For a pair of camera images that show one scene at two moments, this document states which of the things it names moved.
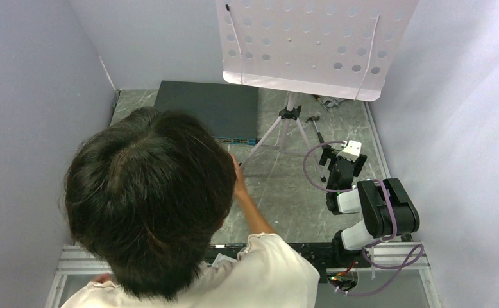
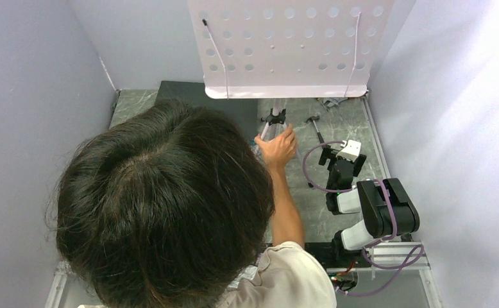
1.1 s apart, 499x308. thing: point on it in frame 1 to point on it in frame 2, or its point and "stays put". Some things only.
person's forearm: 258,222 to 287,226
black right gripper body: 329,155 stays put
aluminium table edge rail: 376,142 stays put
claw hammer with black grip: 313,119 stays put
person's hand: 240,183 to 279,149
